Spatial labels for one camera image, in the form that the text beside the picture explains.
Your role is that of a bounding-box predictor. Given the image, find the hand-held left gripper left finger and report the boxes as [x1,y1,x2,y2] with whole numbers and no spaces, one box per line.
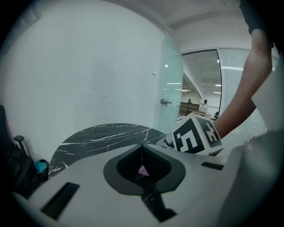
[28,143,161,227]

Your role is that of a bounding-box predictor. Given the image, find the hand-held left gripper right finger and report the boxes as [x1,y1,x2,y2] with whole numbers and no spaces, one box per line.
[142,143,229,215]

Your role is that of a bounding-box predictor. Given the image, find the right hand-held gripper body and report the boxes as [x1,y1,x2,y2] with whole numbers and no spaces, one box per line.
[155,112,224,157]

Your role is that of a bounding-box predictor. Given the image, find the purple cloth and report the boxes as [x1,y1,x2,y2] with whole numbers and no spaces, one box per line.
[138,165,150,177]

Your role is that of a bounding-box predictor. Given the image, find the person's right forearm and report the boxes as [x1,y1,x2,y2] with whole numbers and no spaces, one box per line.
[213,28,274,140]

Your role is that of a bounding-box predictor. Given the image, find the teal rounded object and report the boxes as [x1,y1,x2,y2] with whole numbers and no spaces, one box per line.
[34,160,49,175]

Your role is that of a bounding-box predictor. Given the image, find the frosted glass door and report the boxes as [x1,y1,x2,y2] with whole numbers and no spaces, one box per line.
[157,37,184,133]

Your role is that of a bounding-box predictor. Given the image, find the glass partition with blinds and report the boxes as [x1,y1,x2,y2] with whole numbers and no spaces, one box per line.
[218,47,279,121]

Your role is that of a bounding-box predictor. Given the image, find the black mesh office chair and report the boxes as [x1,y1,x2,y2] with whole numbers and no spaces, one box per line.
[0,104,48,198]

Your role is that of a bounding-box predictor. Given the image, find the person's black shirt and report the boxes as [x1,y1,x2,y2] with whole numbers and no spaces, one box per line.
[239,0,276,48]

